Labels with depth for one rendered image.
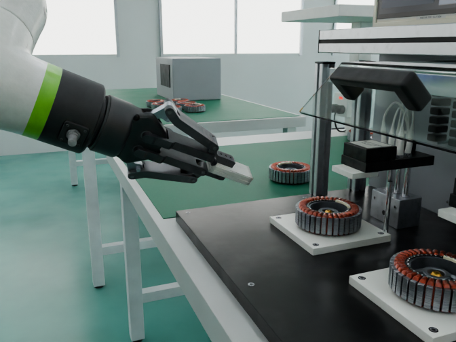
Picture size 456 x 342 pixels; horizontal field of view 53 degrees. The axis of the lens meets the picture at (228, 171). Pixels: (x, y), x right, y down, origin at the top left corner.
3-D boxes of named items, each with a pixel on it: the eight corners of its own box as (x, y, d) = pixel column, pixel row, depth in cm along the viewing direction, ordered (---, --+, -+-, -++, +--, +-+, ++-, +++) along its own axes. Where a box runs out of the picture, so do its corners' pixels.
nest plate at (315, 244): (312, 256, 71) (313, 248, 71) (269, 222, 85) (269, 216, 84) (391, 241, 77) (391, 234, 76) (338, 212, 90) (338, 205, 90)
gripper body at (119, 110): (81, 163, 58) (149, 184, 62) (108, 110, 54) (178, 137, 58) (84, 129, 63) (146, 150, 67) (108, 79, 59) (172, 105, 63)
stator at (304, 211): (316, 241, 73) (317, 220, 72) (283, 218, 83) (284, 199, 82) (374, 232, 77) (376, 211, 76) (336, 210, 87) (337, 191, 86)
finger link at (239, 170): (207, 155, 67) (210, 151, 67) (246, 169, 70) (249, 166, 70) (210, 168, 65) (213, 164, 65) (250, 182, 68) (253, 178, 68)
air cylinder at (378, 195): (396, 229, 82) (400, 199, 80) (369, 215, 88) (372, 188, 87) (419, 225, 83) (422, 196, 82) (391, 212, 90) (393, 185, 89)
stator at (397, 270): (429, 323, 52) (433, 294, 51) (370, 277, 62) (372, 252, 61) (505, 306, 55) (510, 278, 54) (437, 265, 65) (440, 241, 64)
